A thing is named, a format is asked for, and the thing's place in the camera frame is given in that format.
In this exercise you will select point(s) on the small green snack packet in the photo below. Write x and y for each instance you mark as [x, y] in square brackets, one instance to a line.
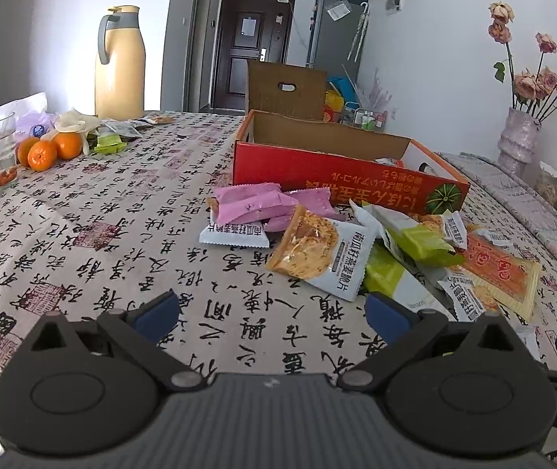
[110, 144]

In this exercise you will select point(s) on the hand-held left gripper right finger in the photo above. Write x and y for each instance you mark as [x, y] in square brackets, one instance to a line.
[386, 312]

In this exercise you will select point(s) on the pink ribbed vase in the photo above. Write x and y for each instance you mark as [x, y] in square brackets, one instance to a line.
[518, 141]

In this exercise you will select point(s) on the flat brown snack packet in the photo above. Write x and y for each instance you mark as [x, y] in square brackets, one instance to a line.
[158, 119]

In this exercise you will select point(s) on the red cardboard box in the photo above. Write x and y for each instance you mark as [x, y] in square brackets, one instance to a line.
[337, 176]

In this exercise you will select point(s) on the pink snack packet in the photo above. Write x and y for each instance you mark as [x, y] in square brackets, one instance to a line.
[249, 202]
[278, 223]
[312, 200]

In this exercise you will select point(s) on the white plastic bag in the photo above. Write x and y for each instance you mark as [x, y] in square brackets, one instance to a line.
[26, 117]

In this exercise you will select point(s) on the yellow thermos jug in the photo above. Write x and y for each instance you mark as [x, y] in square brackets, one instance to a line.
[119, 68]

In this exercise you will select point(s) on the yellow plastic object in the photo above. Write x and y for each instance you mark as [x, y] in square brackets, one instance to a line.
[332, 102]

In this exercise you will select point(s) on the orange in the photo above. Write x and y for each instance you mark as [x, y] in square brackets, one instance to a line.
[22, 150]
[41, 156]
[68, 145]

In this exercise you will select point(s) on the blue plastic object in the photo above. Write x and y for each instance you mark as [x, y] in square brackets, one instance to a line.
[344, 87]

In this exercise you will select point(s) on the grey refrigerator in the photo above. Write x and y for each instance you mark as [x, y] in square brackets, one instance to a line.
[334, 34]

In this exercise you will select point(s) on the dark wooden door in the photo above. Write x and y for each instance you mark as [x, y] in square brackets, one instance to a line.
[251, 49]

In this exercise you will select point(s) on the grey foil packet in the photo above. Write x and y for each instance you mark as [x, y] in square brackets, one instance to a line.
[122, 129]

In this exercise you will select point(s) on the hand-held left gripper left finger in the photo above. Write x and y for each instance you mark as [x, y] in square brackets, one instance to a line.
[158, 310]

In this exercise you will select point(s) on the grey patterned cloth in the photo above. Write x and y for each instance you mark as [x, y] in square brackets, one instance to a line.
[528, 195]

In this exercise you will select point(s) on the pink dried branches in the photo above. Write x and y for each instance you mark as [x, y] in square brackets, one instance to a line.
[380, 90]

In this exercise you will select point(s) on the orange snack packet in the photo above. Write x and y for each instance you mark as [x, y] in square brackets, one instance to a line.
[501, 268]

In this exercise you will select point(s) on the dried pink roses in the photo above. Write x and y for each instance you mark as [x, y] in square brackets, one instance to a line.
[535, 80]

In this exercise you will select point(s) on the glass jar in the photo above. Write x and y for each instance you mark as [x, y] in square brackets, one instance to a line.
[551, 185]

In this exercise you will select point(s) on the cream latex glove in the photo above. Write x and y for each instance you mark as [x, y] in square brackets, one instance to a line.
[75, 122]

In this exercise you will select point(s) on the green white snack packet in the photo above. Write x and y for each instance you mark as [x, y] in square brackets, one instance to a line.
[420, 242]
[391, 281]

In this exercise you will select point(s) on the white folded umbrella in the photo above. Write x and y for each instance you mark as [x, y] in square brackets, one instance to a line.
[359, 32]

